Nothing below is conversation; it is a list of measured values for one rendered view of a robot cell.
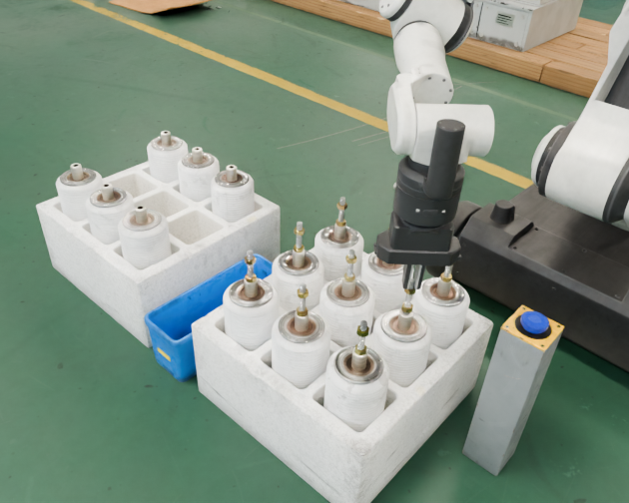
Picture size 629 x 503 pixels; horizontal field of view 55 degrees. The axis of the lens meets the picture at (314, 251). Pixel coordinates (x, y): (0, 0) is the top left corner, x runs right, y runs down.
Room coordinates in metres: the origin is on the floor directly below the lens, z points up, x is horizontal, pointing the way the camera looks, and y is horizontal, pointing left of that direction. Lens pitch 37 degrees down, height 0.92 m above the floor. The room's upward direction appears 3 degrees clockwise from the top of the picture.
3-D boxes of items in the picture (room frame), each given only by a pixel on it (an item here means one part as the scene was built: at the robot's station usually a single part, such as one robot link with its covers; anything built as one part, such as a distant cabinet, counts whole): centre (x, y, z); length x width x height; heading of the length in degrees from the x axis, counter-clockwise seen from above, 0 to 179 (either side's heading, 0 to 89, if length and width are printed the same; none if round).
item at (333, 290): (0.79, -0.06, 0.25); 0.08 x 0.08 x 0.01
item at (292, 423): (0.79, -0.06, 0.09); 0.39 x 0.39 x 0.18; 50
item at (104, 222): (1.06, 0.43, 0.16); 0.10 x 0.10 x 0.18
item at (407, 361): (0.71, -0.15, 0.16); 0.10 x 0.10 x 0.18
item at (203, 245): (1.15, 0.36, 0.09); 0.39 x 0.39 x 0.18; 50
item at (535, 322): (0.66, -0.33, 0.32); 0.04 x 0.04 x 0.02
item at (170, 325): (0.92, 0.19, 0.06); 0.30 x 0.11 x 0.12; 139
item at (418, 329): (0.71, -0.15, 0.25); 0.08 x 0.08 x 0.01
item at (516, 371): (0.66, -0.33, 0.16); 0.07 x 0.07 x 0.31; 50
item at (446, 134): (0.70, -0.16, 0.57); 0.11 x 0.11 x 0.11; 3
